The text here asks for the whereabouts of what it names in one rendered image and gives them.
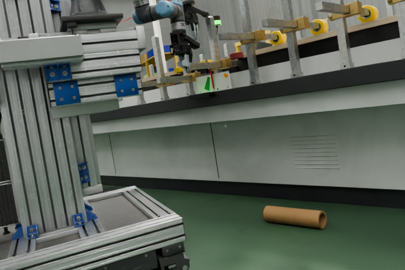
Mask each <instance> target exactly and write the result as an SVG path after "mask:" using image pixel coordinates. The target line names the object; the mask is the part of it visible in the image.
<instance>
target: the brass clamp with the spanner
mask: <svg viewBox="0 0 405 270"><path fill-rule="evenodd" d="M217 61H220V62H221V66H222V67H216V68H211V70H212V71H215V70H218V69H226V68H231V67H232V64H231V59H230V58H225V59H222V60H217ZM213 62H216V61H213Z"/></svg>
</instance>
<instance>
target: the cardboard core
mask: <svg viewBox="0 0 405 270"><path fill-rule="evenodd" d="M263 217H264V220H265V221H266V222H275V223H280V224H289V225H297V226H303V227H312V228H320V229H323V228H325V226H326V223H327V216H326V214H325V212H324V211H320V210H309V209H296V208H289V207H277V206H266V207H265V208H264V211H263Z"/></svg>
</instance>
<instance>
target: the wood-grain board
mask: <svg viewBox="0 0 405 270"><path fill-rule="evenodd" d="M394 22H398V18H397V15H394V16H389V17H385V18H382V19H377V20H374V21H370V22H366V23H363V24H358V25H354V26H351V27H347V30H348V33H353V32H356V31H361V30H365V29H368V28H374V27H378V26H381V25H386V24H391V23H394ZM336 36H337V31H336V30H334V31H330V32H327V33H322V34H318V35H315V36H310V37H306V38H303V39H298V40H297V44H298V45H302V44H306V43H310V42H315V41H319V40H323V39H327V38H331V37H336ZM285 48H288V47H287V42H286V43H282V44H279V45H274V46H270V47H267V48H262V49H258V50H255V51H256V55H260V54H265V53H268V52H272V51H278V50H281V49H285ZM243 58H247V56H246V53H243ZM241 59H242V58H241ZM172 75H176V74H175V73H174V71H171V72H167V73H165V77H167V76H172ZM156 78H158V76H157V75H155V76H151V77H147V78H142V79H141V80H142V82H145V81H151V80H156Z"/></svg>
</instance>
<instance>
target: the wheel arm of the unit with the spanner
mask: <svg viewBox="0 0 405 270"><path fill-rule="evenodd" d="M231 64H232V66H241V65H242V61H241V60H235V61H231ZM219 67H222V66H221V62H220V61H216V62H204V63H191V67H190V69H207V68H219Z"/></svg>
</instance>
